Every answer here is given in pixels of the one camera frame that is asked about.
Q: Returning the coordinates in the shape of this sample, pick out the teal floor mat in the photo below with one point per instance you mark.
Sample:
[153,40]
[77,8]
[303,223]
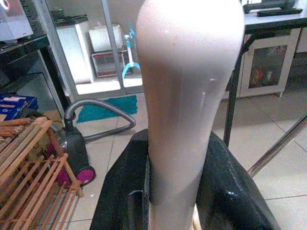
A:
[108,110]

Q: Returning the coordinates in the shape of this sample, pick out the silver upright pole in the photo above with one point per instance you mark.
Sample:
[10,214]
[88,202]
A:
[112,36]

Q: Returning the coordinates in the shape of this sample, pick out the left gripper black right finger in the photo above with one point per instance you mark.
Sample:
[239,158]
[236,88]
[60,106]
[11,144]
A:
[227,191]

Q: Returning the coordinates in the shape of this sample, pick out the white cabinet with glass door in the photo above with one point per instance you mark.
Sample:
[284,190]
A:
[290,72]

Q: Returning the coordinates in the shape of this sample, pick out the black table leg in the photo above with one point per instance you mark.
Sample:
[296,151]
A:
[231,107]

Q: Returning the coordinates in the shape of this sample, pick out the black shelf unit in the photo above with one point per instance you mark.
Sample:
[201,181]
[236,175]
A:
[24,50]

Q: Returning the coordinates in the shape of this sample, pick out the black phone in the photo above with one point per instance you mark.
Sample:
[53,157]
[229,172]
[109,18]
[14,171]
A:
[280,12]

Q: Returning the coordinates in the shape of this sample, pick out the beige broom with blue bristles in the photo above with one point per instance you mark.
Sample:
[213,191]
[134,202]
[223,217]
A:
[187,72]

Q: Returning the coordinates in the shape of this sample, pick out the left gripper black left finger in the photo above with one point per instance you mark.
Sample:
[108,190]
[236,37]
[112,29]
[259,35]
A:
[120,187]

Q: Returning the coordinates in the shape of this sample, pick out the wooden slatted rack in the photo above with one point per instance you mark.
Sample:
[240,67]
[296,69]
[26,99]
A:
[28,130]

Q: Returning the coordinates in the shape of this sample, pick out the red and silver toaster oven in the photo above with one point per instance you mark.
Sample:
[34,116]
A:
[105,64]

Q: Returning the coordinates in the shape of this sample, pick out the white desktop device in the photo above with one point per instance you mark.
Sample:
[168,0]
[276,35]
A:
[14,24]

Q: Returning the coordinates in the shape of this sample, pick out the blue and white mop tool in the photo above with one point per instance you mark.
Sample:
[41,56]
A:
[130,60]

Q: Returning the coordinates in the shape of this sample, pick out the blue cardboard box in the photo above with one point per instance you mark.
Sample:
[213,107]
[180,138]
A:
[16,105]

